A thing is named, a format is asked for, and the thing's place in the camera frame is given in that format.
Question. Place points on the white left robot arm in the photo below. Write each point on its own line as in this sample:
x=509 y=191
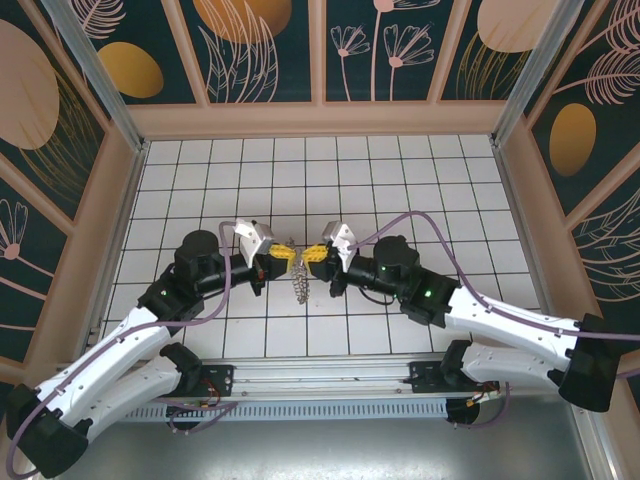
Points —
x=100 y=360

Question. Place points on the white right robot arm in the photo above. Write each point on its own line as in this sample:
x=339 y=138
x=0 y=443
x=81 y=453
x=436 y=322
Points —
x=510 y=320

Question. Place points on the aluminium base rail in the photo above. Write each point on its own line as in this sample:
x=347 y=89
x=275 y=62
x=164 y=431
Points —
x=325 y=377

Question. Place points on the aluminium corner post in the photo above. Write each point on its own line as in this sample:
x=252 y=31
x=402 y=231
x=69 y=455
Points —
x=100 y=85
x=535 y=75

